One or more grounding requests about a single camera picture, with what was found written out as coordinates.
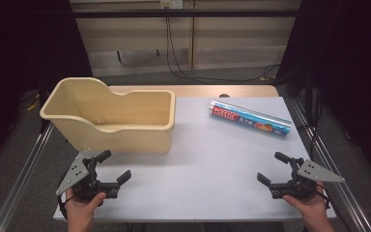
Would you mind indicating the white table mat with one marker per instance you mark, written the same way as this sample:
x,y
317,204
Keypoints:
x,y
199,174

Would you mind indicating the aluminium frame rail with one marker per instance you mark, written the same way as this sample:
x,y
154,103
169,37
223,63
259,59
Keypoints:
x,y
335,167
19,180

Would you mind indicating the dark curtain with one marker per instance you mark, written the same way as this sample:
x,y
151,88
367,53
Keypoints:
x,y
351,64
25,48

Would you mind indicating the blue plastic wrap roll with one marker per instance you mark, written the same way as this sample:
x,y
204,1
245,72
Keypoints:
x,y
249,119

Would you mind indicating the cream plastic storage bin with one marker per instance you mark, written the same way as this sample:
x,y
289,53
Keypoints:
x,y
125,139

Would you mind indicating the person's left hand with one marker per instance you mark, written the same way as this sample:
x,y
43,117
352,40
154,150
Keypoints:
x,y
82,211

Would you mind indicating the dark round table grommet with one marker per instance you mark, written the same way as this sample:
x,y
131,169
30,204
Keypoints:
x,y
224,95

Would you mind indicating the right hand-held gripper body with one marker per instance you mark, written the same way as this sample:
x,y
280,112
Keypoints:
x,y
306,180

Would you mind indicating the person's right hand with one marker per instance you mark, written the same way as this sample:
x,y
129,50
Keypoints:
x,y
310,209

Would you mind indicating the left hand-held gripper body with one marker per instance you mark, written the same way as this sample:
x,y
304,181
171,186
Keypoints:
x,y
77,174

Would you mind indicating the white wall power outlet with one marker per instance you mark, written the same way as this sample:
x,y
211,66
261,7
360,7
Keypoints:
x,y
171,4

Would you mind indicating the black horizontal bar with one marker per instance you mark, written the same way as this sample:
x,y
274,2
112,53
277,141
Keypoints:
x,y
186,13

